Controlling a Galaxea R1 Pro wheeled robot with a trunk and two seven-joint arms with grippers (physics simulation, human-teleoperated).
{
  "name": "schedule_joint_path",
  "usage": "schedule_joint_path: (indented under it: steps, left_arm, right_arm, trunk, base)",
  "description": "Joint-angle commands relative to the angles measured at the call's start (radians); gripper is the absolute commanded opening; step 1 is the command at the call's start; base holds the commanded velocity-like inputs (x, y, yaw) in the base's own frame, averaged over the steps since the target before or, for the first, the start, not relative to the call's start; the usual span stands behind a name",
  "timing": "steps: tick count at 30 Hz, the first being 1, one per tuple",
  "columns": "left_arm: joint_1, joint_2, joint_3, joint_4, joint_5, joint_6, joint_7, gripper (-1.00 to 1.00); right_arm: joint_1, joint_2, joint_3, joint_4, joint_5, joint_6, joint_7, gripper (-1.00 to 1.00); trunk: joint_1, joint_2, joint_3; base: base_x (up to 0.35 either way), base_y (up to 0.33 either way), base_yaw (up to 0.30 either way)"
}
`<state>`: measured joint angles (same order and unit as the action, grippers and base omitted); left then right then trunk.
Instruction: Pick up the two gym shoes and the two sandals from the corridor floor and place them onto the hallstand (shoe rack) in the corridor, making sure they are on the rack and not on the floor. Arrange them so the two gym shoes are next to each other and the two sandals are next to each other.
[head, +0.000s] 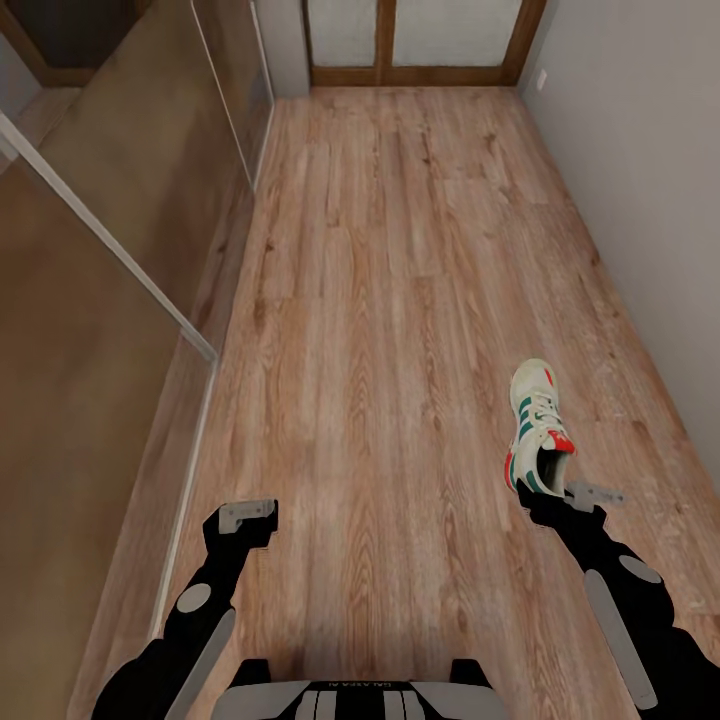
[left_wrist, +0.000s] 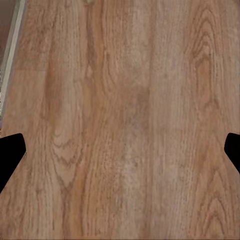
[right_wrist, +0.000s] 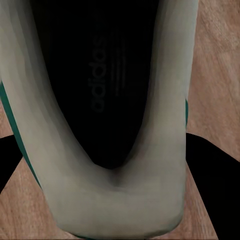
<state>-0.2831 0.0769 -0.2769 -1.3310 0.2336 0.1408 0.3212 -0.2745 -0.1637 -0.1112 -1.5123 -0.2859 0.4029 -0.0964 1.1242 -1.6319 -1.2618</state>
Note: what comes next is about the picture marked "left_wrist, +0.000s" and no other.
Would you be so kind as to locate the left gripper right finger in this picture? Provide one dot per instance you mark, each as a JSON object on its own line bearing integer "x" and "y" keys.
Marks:
{"x": 232, "y": 149}

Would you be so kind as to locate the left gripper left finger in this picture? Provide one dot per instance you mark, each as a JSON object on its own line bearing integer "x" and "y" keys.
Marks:
{"x": 12, "y": 150}

